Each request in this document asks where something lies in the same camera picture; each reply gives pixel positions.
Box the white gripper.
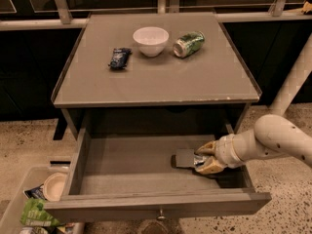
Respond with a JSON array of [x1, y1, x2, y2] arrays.
[[195, 134, 244, 175]]

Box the crushed silver blue redbull can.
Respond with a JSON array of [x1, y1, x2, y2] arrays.
[[194, 155, 212, 170]]

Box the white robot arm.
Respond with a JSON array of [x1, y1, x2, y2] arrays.
[[195, 35, 312, 175]]

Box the metal drawer knob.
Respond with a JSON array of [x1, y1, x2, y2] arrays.
[[156, 210, 166, 221]]

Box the open grey top drawer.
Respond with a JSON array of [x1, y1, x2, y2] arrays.
[[45, 127, 271, 222]]

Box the green soda can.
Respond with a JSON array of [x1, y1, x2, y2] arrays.
[[173, 31, 205, 59]]

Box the grey cabinet table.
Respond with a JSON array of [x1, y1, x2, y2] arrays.
[[52, 13, 260, 133]]

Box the white ceramic bowl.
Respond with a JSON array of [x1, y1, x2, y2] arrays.
[[133, 26, 169, 58]]

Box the dark blue snack packet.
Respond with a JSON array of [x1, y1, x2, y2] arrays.
[[108, 48, 132, 70]]

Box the white paper plate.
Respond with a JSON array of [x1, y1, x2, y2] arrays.
[[43, 173, 67, 202]]

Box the dark blue snack bag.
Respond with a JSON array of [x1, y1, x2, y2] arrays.
[[23, 184, 45, 200]]

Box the green chip bag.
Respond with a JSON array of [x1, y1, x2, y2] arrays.
[[20, 198, 60, 227]]

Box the clear plastic storage bin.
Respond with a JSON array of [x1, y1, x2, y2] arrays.
[[0, 166, 85, 234]]

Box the metal railing frame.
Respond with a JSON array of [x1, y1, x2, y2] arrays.
[[0, 0, 311, 31]]

